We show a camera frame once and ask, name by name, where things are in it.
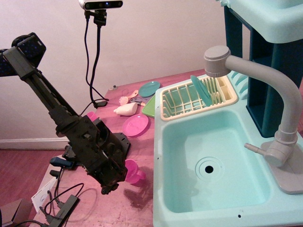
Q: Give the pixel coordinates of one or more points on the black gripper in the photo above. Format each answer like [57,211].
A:
[108,174]

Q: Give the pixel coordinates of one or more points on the pink toy cup with handle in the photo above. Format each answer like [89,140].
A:
[134,174]

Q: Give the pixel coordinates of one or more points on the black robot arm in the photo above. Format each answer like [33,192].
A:
[22,60]

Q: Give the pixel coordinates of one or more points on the small pink toy cup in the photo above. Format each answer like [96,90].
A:
[92,116]

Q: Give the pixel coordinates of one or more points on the teal toy sink unit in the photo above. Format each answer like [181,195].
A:
[205,177]

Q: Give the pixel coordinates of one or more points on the black usb hub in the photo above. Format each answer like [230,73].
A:
[65,212]

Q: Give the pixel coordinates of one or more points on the white paper card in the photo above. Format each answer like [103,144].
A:
[42,193]

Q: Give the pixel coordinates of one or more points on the pink toy plate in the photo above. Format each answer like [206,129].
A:
[135,125]

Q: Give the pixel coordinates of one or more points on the cream toy soap bottle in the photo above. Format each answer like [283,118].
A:
[127,109]

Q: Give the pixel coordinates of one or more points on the peach toy dish brush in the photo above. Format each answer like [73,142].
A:
[125,99]

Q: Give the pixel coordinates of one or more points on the green cutting board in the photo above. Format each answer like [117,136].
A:
[149,108]

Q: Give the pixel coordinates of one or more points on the brown cardboard box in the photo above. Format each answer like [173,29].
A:
[15,212]

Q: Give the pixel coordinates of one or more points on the grey toy spatula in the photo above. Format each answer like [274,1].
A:
[140,100]

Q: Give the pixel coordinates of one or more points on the teal toy plate on table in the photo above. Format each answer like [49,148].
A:
[149,89]

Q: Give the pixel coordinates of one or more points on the cream dish rack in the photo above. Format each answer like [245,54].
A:
[182,100]

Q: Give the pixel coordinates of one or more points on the teal plate in rack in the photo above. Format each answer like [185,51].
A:
[201,90]

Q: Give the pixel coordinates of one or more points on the grey toy faucet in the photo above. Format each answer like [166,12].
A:
[273,100]

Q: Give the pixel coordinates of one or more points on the dark blue toy shelf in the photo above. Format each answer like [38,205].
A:
[276,53]

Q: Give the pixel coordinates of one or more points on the black camera stand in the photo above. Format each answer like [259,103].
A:
[100,19]

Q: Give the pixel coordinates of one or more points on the depth camera on stand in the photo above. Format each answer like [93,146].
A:
[97,5]

